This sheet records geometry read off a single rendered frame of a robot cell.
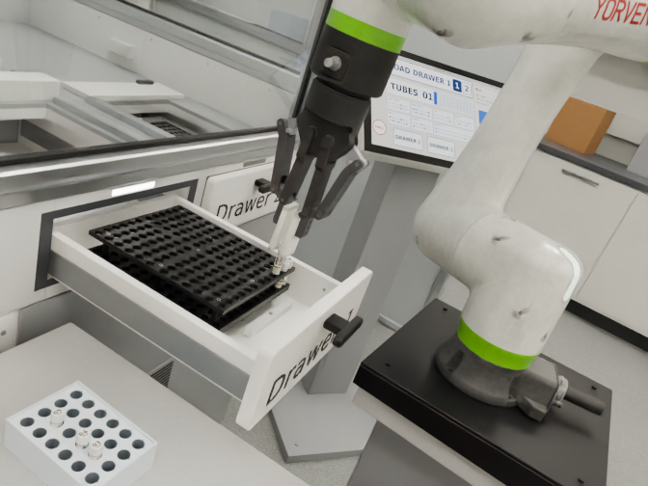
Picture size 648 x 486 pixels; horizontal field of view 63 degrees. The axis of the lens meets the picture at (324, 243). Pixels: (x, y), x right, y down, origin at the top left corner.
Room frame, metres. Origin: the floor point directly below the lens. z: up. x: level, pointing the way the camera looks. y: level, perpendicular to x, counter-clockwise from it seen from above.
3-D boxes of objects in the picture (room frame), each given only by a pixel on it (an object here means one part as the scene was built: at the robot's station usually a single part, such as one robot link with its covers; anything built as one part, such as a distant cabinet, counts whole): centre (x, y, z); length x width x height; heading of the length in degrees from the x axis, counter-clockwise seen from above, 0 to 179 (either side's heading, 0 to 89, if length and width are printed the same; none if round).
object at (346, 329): (0.56, -0.05, 0.91); 0.07 x 0.04 x 0.01; 161
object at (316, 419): (1.52, -0.18, 0.51); 0.50 x 0.45 x 1.02; 30
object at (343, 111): (0.65, 0.04, 1.12); 0.08 x 0.07 x 0.09; 69
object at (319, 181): (0.64, 0.03, 1.06); 0.04 x 0.01 x 0.11; 159
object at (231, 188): (0.97, 0.17, 0.87); 0.29 x 0.02 x 0.11; 161
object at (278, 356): (0.57, -0.03, 0.87); 0.29 x 0.02 x 0.11; 161
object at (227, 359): (0.64, 0.17, 0.86); 0.40 x 0.26 x 0.06; 71
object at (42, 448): (0.38, 0.17, 0.78); 0.12 x 0.08 x 0.04; 69
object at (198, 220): (0.64, 0.16, 0.87); 0.22 x 0.18 x 0.06; 71
